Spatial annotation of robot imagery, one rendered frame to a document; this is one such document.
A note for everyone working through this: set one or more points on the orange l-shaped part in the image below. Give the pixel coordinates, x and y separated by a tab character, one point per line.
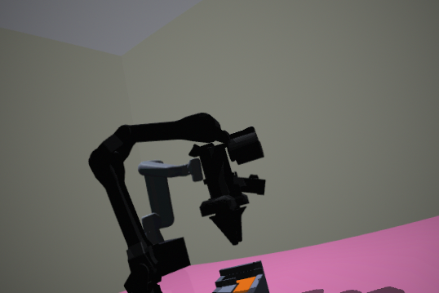
244	285

